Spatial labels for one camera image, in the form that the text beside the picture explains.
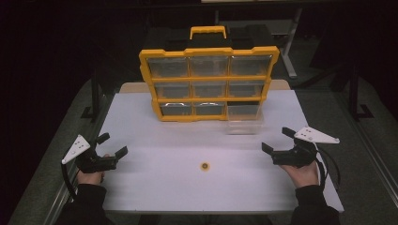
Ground clear plastic drawer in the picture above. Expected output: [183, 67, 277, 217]
[225, 104, 265, 136]

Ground yellow black drawer organizer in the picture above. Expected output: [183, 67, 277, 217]
[138, 25, 281, 123]

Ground black metal stand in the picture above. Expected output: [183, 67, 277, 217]
[347, 59, 375, 122]

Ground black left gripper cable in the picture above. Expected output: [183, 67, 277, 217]
[60, 161, 79, 202]

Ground person's right hand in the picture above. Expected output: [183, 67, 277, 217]
[279, 161, 321, 189]

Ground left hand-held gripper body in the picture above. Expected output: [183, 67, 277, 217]
[61, 134, 119, 174]

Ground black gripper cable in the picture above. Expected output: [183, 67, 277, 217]
[60, 161, 79, 202]
[314, 147, 342, 191]

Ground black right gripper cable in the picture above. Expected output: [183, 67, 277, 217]
[314, 147, 342, 191]

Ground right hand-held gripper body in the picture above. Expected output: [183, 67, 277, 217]
[271, 126, 341, 169]

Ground person's left hand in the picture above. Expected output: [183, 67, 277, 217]
[76, 153, 111, 187]

